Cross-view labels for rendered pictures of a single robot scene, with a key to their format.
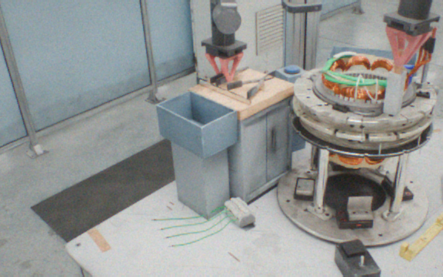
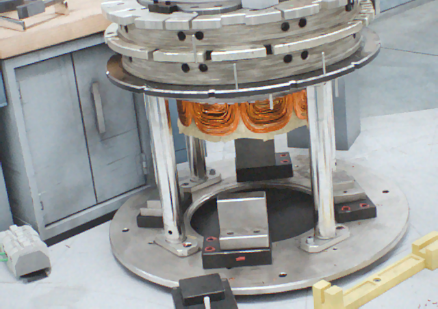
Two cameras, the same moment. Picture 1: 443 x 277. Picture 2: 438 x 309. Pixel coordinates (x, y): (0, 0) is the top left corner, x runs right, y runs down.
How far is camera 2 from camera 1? 0.44 m
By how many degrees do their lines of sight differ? 10
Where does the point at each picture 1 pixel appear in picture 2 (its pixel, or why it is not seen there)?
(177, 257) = not seen: outside the picture
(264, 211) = (78, 253)
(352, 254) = (194, 297)
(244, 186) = (35, 202)
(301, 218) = (137, 256)
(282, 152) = (128, 145)
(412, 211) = (367, 235)
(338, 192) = not seen: hidden behind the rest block
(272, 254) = not seen: outside the picture
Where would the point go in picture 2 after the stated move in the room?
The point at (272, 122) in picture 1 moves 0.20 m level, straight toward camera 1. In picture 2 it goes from (90, 77) to (40, 132)
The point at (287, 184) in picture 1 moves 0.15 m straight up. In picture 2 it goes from (137, 206) to (122, 102)
